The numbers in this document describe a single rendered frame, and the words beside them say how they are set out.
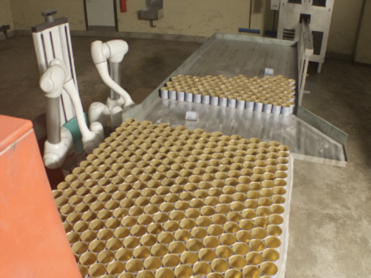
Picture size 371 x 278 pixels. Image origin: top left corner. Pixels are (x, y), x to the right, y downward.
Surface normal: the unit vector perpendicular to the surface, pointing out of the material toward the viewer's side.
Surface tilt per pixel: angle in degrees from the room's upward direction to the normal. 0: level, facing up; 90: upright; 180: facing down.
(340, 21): 90
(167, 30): 90
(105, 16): 90
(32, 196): 90
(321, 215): 0
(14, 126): 0
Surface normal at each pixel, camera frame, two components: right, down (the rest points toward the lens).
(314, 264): 0.00, -0.85
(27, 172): 0.95, 0.16
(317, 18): -0.31, 0.51
